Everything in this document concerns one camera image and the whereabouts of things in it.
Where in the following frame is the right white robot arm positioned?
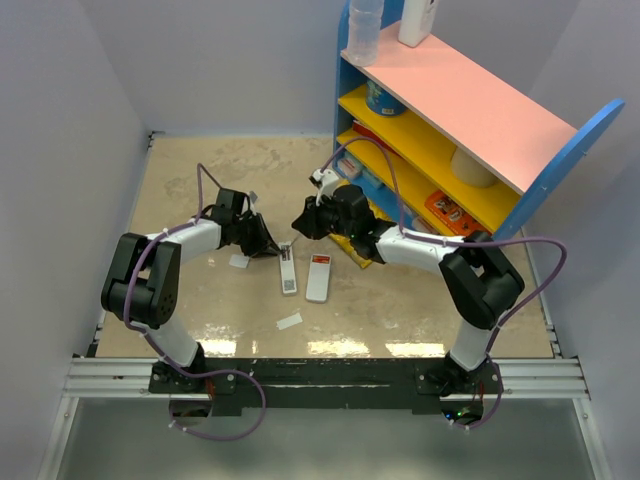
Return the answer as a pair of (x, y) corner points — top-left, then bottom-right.
(292, 184), (524, 396)

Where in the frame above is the pack of tissue packets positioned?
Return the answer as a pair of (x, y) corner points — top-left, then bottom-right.
(336, 151), (383, 189)

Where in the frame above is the yellow Lays chip bag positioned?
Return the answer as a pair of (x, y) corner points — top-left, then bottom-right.
(329, 199), (391, 269)

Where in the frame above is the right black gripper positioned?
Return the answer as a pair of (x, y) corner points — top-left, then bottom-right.
(293, 192), (356, 242)

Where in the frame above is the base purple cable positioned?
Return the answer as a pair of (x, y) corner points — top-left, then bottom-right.
(167, 368), (269, 441)
(447, 359), (506, 431)

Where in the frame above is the aluminium rail frame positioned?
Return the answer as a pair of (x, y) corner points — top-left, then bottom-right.
(36, 319), (593, 479)

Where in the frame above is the orange product box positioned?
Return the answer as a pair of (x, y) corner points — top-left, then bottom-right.
(424, 190), (490, 236)

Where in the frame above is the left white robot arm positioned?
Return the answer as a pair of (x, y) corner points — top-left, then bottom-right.
(101, 188), (280, 392)

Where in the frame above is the red flat box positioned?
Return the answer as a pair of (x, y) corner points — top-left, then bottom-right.
(352, 119), (397, 155)

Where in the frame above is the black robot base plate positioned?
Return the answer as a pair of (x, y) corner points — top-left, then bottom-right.
(149, 358), (503, 423)

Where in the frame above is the clear plastic bottle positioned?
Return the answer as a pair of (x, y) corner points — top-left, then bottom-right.
(346, 0), (384, 67)

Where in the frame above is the base left purple cable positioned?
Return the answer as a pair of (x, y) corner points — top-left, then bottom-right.
(167, 368), (269, 441)

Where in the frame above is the red orange battery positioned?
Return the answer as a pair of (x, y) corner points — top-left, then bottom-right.
(311, 255), (331, 264)

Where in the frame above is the blue yellow pink shelf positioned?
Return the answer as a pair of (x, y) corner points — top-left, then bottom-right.
(334, 1), (624, 239)

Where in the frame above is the blue snack can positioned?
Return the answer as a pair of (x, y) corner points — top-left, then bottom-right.
(365, 79), (407, 117)

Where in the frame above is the white battery cover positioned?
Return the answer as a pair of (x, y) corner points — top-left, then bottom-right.
(229, 254), (250, 269)
(276, 312), (303, 331)

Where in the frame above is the grey button remote control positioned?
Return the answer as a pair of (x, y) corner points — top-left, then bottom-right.
(305, 260), (331, 303)

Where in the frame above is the white long remote control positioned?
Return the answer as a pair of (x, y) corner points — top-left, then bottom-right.
(279, 242), (298, 296)

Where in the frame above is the white plastic container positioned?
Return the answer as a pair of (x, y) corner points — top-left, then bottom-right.
(398, 0), (439, 47)

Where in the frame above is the brown paper roll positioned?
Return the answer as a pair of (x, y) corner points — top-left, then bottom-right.
(450, 147), (498, 189)

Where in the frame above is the base right purple cable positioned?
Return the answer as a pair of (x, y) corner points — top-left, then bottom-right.
(447, 359), (506, 431)

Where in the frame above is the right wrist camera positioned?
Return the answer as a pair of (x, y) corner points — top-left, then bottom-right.
(309, 169), (341, 206)

